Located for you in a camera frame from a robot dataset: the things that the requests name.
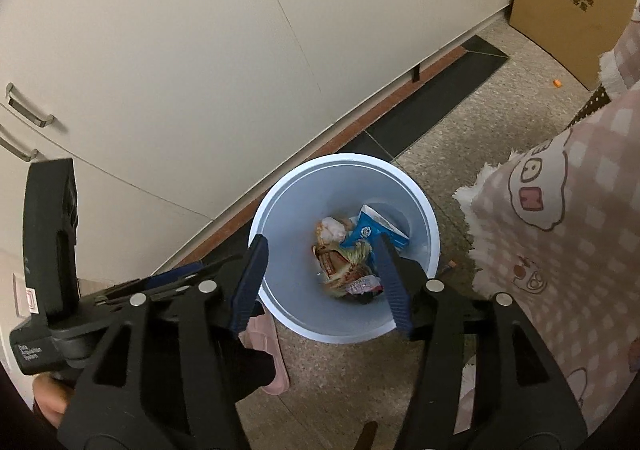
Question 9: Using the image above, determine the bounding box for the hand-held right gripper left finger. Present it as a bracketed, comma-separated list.
[56, 232, 268, 450]

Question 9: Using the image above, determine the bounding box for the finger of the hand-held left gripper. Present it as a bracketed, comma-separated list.
[107, 255, 248, 291]
[95, 277, 203, 311]

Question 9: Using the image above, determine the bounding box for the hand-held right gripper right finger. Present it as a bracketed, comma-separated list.
[372, 232, 588, 450]

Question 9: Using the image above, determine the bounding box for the pink label snack packet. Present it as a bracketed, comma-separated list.
[345, 275, 387, 299]

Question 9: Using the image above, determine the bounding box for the orange snack packet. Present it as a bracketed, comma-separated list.
[314, 240, 377, 301]

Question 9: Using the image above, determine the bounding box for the blue snack packet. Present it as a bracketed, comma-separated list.
[340, 204, 412, 255]

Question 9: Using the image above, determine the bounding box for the white plastic trash bin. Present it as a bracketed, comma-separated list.
[247, 153, 441, 344]

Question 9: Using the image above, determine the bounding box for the person's left hand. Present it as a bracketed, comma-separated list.
[32, 372, 76, 431]

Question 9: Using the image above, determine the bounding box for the pink slipper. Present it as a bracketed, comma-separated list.
[239, 312, 291, 397]

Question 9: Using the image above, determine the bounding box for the person's pink checked pajamas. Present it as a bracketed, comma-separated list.
[452, 4, 640, 442]

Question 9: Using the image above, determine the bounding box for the white low cabinet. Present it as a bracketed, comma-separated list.
[0, 0, 523, 291]

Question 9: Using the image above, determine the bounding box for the brown cardboard box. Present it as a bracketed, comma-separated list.
[509, 0, 640, 91]

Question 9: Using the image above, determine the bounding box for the white wall switch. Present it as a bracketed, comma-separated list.
[12, 272, 39, 317]

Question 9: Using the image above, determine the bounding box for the metal cabinet handle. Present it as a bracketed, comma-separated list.
[0, 122, 40, 162]
[5, 84, 56, 127]

